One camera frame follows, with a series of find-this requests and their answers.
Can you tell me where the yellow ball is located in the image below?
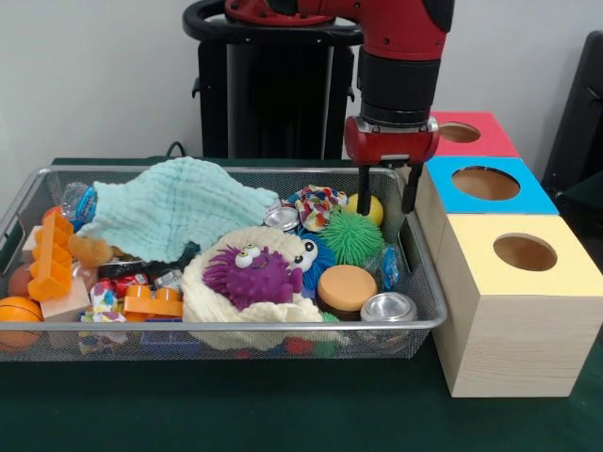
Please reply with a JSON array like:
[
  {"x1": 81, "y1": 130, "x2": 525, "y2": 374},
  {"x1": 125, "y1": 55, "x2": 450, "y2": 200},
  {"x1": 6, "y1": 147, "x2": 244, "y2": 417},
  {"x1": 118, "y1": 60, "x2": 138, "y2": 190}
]
[{"x1": 346, "y1": 192, "x2": 385, "y2": 227}]

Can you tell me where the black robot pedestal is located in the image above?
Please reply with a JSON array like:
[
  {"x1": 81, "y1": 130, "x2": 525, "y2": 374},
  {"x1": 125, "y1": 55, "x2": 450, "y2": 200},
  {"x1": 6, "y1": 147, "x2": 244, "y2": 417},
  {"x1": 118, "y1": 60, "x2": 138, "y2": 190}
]
[{"x1": 182, "y1": 0, "x2": 378, "y2": 160}]

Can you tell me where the mint green waffle cloth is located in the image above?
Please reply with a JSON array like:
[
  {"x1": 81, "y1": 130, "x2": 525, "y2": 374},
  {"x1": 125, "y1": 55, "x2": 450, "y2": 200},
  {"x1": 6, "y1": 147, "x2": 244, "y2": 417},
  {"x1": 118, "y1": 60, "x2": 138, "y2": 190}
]
[{"x1": 75, "y1": 156, "x2": 279, "y2": 264}]

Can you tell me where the long orange building block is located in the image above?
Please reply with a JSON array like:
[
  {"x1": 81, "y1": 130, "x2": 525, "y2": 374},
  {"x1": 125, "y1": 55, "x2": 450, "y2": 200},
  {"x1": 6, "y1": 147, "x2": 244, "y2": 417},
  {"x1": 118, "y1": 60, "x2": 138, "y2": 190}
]
[{"x1": 26, "y1": 210, "x2": 75, "y2": 302}]

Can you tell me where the black upright panel on stand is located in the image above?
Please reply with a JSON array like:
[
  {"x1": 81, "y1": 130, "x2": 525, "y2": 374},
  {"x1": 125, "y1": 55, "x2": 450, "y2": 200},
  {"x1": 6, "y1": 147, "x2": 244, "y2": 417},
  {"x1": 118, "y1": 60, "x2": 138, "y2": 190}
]
[{"x1": 541, "y1": 30, "x2": 603, "y2": 199}]

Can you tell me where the shallow wire mesh bin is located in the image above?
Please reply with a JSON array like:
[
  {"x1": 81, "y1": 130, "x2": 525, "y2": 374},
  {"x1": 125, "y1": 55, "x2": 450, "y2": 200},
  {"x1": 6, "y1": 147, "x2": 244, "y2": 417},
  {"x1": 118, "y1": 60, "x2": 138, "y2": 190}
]
[{"x1": 0, "y1": 165, "x2": 448, "y2": 363}]

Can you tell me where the blue spiky toy with eyes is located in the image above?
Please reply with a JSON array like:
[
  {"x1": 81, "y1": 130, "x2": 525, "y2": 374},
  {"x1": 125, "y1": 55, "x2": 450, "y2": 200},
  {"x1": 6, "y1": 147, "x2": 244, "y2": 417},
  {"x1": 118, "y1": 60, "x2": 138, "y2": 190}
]
[{"x1": 289, "y1": 233, "x2": 336, "y2": 293}]

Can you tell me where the purple spiky monster toy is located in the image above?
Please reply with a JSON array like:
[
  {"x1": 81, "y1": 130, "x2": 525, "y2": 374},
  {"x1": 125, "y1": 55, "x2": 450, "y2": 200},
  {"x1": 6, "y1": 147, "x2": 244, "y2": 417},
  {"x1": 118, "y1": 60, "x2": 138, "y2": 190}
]
[{"x1": 203, "y1": 243, "x2": 305, "y2": 312}]

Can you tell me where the colourful patterned fabric scrunchie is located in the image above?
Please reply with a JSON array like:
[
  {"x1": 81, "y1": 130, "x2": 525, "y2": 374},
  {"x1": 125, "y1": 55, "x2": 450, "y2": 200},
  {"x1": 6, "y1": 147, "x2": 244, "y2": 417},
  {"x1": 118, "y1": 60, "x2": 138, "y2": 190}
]
[{"x1": 286, "y1": 185, "x2": 349, "y2": 233}]

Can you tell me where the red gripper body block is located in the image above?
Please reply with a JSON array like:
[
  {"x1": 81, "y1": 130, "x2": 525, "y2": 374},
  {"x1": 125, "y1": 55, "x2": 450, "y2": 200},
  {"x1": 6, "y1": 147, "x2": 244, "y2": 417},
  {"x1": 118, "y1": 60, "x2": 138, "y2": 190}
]
[{"x1": 342, "y1": 116, "x2": 440, "y2": 166}]

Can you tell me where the wooden box with three holes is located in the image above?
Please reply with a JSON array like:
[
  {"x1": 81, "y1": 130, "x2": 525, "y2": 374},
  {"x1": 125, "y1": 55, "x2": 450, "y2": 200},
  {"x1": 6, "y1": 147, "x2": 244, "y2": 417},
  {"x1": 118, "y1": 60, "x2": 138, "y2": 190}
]
[{"x1": 395, "y1": 110, "x2": 603, "y2": 399}]

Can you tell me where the cream knitted cloth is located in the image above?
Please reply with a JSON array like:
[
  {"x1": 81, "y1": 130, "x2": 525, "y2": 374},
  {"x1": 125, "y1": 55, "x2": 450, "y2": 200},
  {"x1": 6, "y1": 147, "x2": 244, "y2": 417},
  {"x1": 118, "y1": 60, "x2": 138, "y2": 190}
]
[{"x1": 181, "y1": 225, "x2": 326, "y2": 352}]

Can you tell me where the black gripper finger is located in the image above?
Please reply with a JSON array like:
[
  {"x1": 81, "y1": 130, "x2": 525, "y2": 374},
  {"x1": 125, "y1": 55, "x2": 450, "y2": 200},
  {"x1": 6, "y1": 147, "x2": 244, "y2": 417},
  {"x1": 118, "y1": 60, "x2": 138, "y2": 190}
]
[
  {"x1": 400, "y1": 163, "x2": 423, "y2": 214},
  {"x1": 356, "y1": 164, "x2": 373, "y2": 216}
]

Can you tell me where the dark green table cloth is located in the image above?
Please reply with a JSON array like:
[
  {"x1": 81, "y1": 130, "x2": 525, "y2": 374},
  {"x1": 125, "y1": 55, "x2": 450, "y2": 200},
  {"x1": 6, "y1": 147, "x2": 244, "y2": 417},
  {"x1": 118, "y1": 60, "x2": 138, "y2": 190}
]
[{"x1": 0, "y1": 157, "x2": 603, "y2": 452}]

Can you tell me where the silver metal can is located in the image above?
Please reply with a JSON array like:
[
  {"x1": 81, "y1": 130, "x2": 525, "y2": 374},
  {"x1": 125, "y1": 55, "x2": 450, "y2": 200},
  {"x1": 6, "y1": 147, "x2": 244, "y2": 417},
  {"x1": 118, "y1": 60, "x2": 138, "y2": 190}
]
[{"x1": 360, "y1": 291, "x2": 419, "y2": 324}]

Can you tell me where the green spiky rubber ball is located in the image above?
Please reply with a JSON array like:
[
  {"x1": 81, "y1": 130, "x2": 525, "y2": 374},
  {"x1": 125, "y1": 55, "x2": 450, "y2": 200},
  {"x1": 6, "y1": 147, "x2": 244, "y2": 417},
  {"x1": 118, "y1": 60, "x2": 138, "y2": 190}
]
[{"x1": 319, "y1": 211, "x2": 385, "y2": 266}]

